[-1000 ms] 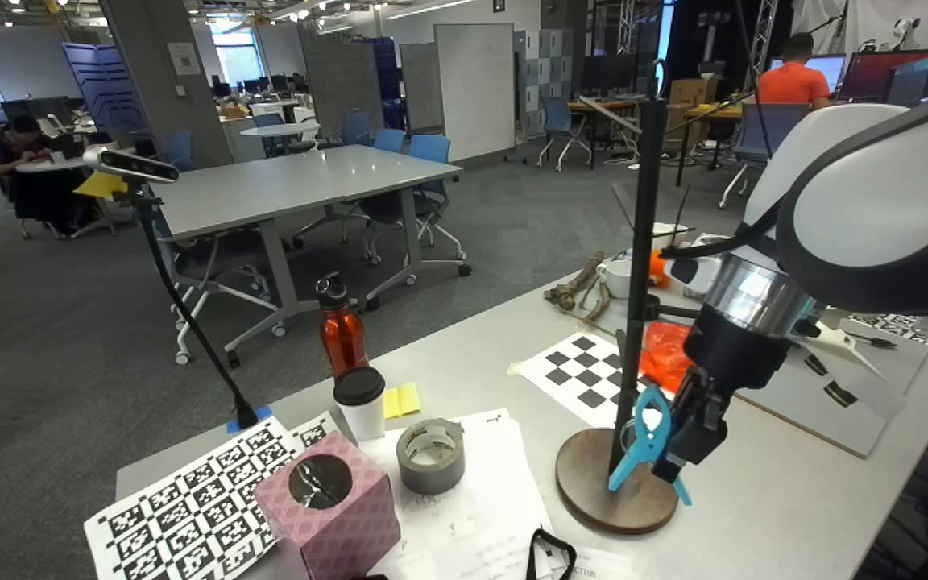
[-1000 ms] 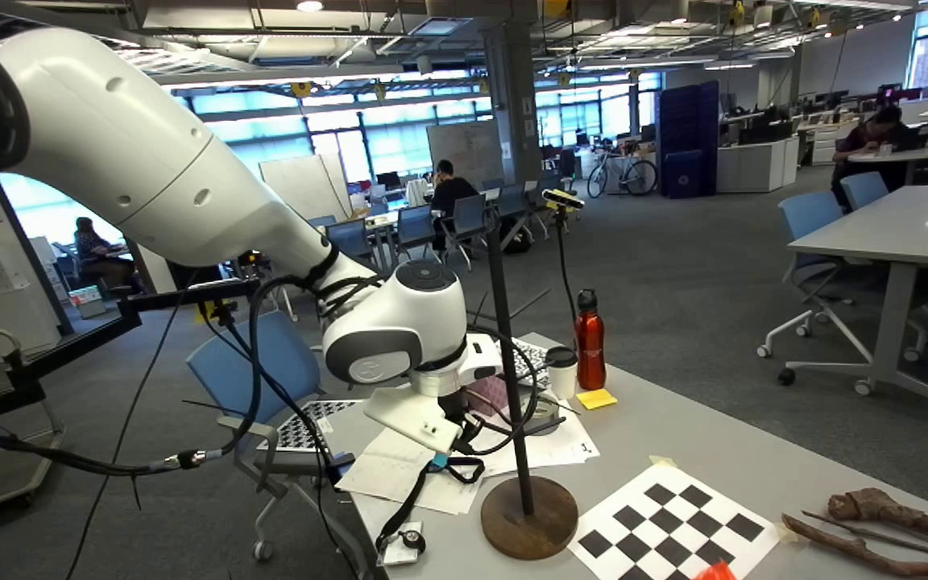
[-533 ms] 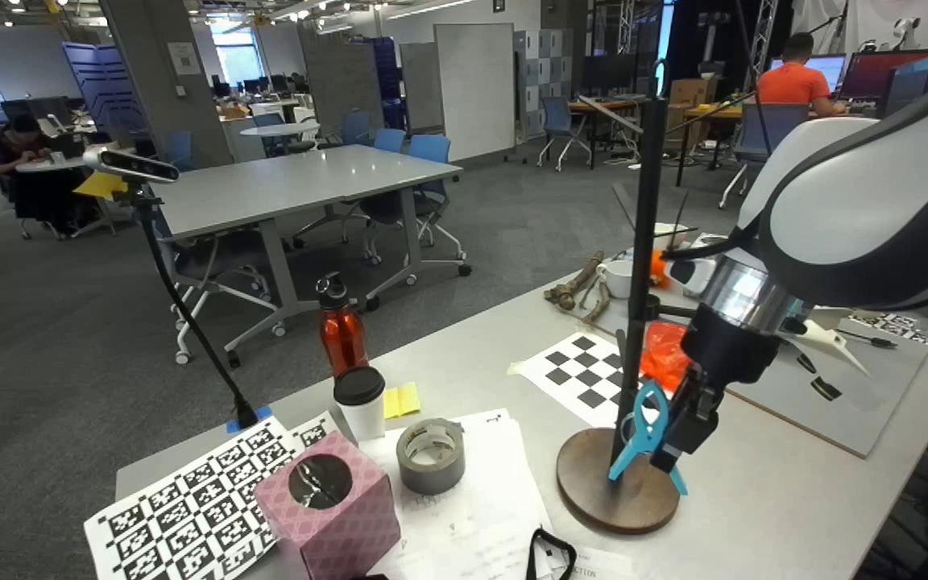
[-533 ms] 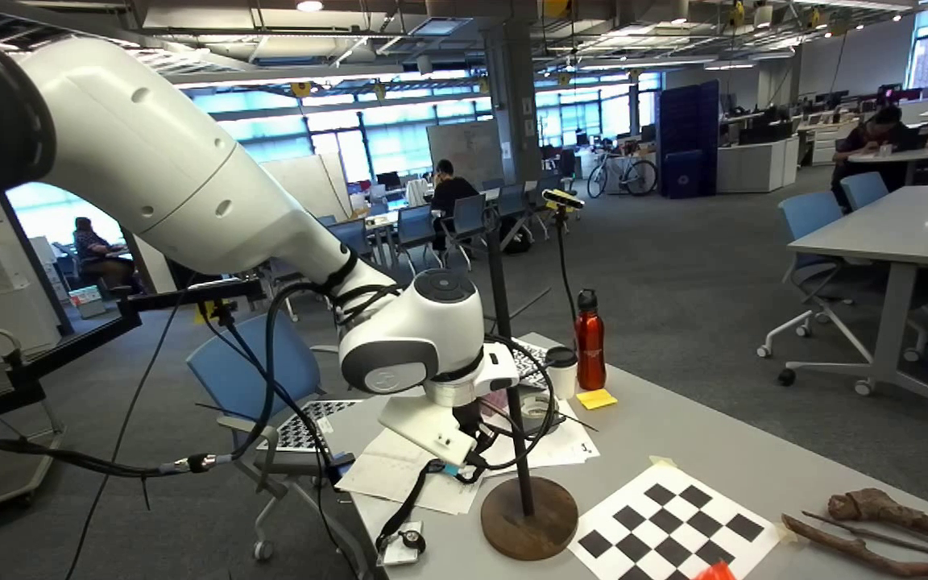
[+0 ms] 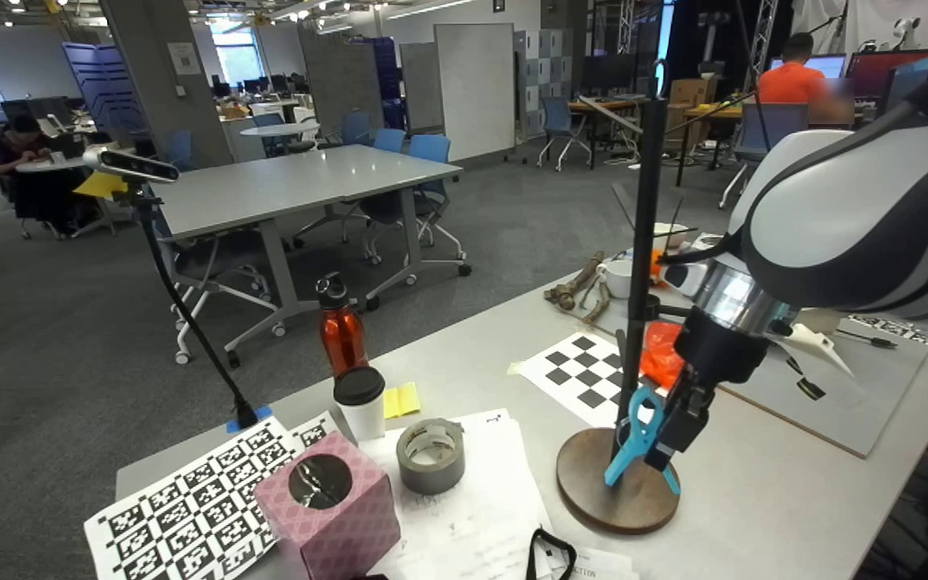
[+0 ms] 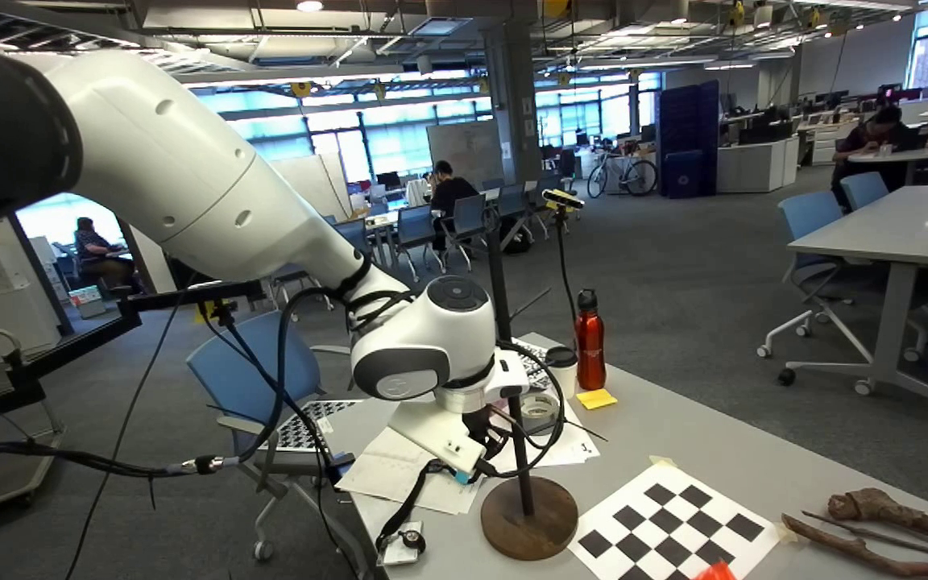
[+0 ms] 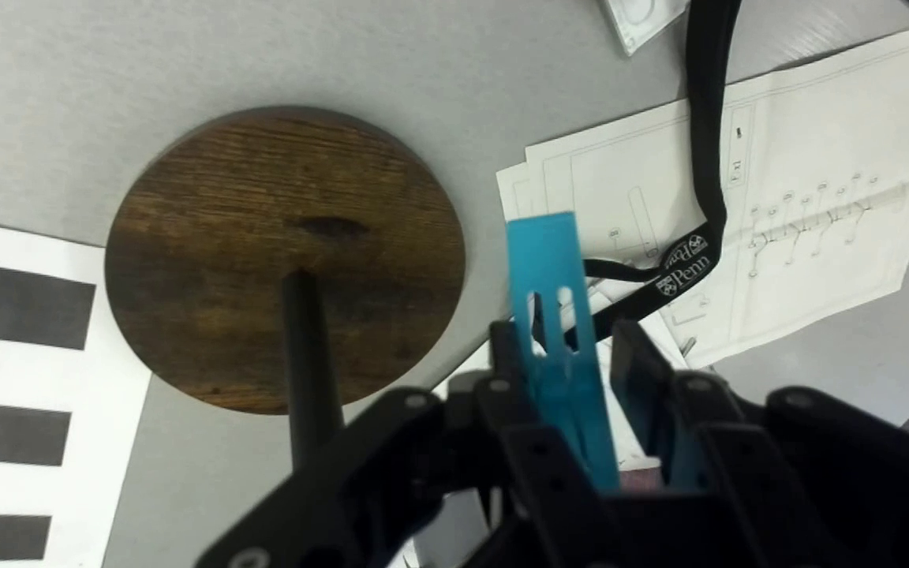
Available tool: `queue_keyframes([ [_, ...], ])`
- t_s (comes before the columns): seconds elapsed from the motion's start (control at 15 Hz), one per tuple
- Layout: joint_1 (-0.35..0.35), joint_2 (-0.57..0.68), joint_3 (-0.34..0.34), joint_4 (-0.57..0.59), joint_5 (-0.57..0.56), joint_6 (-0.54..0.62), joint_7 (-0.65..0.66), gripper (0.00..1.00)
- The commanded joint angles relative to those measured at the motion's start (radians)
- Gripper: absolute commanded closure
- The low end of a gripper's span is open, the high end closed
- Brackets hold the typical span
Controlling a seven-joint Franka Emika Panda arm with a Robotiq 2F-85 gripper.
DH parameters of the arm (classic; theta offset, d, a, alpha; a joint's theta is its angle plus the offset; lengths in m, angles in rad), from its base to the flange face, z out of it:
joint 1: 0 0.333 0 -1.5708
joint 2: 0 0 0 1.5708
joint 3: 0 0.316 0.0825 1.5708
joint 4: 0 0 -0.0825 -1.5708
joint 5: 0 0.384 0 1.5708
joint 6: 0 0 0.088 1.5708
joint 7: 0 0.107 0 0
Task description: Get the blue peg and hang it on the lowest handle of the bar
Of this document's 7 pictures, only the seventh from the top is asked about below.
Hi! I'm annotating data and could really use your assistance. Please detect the black lanyard strap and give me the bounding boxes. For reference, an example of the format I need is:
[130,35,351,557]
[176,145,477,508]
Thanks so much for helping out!
[578,0,748,353]

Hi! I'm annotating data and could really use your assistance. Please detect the black white checkerboard sheet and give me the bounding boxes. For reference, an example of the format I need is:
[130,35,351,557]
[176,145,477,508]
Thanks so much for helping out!
[0,212,153,568]

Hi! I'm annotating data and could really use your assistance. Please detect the blue plastic clothes peg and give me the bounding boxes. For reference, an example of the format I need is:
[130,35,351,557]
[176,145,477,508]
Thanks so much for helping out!
[502,207,626,498]

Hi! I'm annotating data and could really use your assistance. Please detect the white badge card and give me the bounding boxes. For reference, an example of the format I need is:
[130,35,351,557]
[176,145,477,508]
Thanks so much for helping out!
[596,0,692,61]

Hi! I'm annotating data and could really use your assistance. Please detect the black pole wooden base stand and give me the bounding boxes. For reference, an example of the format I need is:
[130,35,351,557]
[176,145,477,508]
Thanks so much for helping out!
[101,103,470,481]

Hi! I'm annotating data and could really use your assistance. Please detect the white printed paper sheets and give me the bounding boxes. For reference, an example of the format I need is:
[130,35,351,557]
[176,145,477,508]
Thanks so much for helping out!
[401,14,909,568]

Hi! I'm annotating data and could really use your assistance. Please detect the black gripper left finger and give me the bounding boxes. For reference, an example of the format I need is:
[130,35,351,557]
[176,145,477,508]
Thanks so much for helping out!
[485,318,596,508]

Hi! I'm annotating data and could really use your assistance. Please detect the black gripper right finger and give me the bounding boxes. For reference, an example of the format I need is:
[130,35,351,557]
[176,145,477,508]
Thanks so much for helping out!
[610,317,754,498]

